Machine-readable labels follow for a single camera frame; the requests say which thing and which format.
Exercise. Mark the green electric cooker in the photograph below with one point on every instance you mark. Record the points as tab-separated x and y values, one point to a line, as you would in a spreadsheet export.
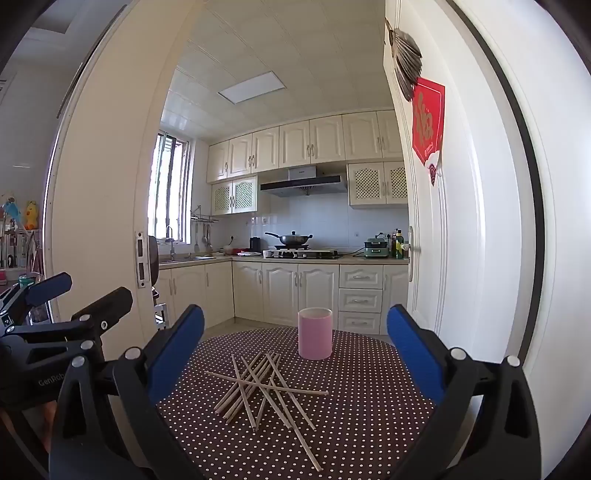
376	247

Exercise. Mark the steel sink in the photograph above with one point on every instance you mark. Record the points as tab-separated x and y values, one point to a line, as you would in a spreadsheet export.
182	260

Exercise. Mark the bundle of wooden chopsticks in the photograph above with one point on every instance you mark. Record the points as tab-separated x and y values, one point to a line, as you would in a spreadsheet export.
247	384

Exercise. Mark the gas stove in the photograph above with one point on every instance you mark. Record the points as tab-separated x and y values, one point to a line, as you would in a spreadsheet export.
300	254

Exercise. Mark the black range hood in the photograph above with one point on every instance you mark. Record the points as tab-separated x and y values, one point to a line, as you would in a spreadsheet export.
300	185

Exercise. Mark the dark sauce bottle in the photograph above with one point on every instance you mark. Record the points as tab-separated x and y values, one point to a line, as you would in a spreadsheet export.
393	247

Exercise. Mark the blue toy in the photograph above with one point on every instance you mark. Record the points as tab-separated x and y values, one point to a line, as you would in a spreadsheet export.
11	208

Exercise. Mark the cream wall cabinets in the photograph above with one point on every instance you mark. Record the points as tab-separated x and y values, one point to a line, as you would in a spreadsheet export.
295	143

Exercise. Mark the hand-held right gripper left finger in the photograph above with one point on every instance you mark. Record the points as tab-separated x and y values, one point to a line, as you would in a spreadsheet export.
178	350

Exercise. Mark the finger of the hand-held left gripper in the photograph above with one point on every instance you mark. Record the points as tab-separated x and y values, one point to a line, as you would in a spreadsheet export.
111	304
48	286

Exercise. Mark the wall utensil rack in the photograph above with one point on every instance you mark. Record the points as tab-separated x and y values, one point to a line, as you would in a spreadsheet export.
203	221

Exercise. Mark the pink cup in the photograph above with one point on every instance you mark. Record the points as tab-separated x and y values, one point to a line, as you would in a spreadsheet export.
315	337

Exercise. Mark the green bottle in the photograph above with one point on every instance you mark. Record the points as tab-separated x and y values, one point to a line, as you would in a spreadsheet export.
400	244

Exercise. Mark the black kettle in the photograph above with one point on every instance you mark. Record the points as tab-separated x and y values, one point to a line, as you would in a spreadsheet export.
255	244

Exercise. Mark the person's left hand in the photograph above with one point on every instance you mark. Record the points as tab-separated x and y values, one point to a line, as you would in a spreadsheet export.
49	424

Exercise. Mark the kitchen window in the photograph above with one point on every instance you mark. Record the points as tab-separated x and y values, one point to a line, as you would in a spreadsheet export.
168	189

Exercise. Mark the metal faucet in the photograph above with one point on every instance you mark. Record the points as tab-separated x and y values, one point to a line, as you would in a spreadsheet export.
171	244

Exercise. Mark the ceiling light panel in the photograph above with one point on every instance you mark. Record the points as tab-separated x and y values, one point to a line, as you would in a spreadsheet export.
251	87

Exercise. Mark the cream lattice door cabinet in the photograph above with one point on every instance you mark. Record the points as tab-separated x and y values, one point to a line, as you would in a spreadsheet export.
233	196
376	183

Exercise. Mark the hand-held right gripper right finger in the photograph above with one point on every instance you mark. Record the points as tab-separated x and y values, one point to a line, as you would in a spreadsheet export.
413	350

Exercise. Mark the cream base cabinets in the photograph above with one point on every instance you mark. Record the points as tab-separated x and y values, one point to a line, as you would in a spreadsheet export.
277	290

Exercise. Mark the red paper door decoration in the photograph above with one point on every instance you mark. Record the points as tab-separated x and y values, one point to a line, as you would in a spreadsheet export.
427	120

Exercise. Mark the yellow plush toy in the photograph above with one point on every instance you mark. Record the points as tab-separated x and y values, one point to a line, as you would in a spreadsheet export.
31	214

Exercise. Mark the black wok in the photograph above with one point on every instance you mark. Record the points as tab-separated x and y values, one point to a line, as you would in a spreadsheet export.
291	240

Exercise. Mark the white door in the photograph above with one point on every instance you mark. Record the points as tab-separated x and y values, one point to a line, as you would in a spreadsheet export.
461	207

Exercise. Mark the dark hanging fan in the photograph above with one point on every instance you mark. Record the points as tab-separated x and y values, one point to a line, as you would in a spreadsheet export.
406	60

